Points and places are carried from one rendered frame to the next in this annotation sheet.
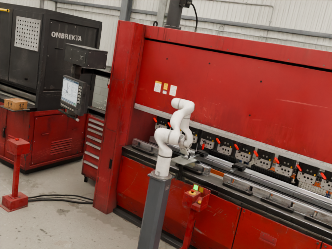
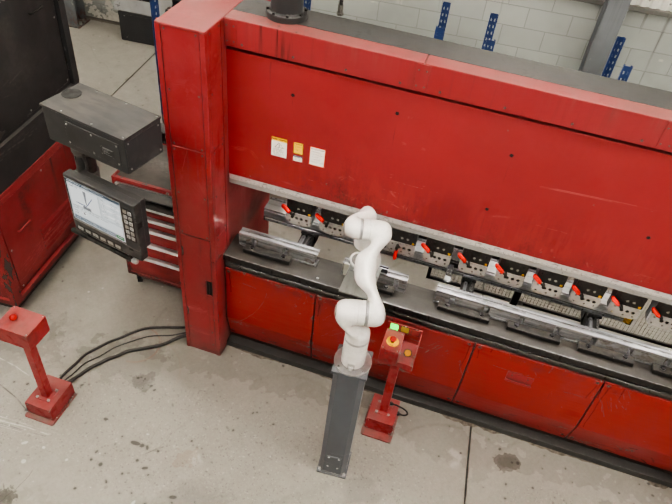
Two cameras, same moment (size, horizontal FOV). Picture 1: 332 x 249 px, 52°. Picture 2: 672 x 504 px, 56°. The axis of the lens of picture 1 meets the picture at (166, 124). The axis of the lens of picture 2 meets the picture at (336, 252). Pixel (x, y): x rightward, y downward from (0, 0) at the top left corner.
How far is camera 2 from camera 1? 193 cm
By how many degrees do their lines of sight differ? 35
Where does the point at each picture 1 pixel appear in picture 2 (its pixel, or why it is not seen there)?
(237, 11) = not seen: outside the picture
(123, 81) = (202, 153)
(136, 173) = (264, 295)
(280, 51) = (556, 107)
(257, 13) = not seen: outside the picture
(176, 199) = not seen: hidden behind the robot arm
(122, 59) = (189, 110)
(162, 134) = (353, 319)
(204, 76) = (386, 137)
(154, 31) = (251, 35)
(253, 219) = (495, 356)
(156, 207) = (353, 407)
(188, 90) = (352, 158)
